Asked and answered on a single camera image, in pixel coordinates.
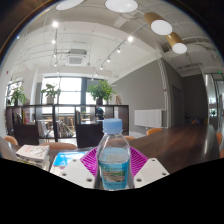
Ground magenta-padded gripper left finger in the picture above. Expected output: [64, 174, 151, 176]
[49, 148, 99, 189]

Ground low dark shelf unit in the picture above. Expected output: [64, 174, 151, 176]
[4, 103, 130, 148]

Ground person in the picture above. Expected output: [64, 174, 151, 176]
[94, 106, 106, 120]

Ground clear water bottle blue cap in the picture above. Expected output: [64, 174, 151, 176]
[95, 118, 132, 191]

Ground white wall radiator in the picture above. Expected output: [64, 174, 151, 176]
[134, 108, 163, 128]

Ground ceiling air conditioner unit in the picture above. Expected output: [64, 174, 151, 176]
[64, 49, 88, 67]

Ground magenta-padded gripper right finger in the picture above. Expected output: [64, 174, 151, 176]
[128, 147, 170, 189]

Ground stack of books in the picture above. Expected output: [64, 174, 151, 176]
[15, 144, 51, 171]

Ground ceiling lights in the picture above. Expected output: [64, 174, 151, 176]
[49, 0, 188, 73]

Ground potted green plant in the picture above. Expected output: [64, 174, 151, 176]
[87, 79, 116, 105]
[8, 84, 28, 106]
[41, 83, 61, 105]

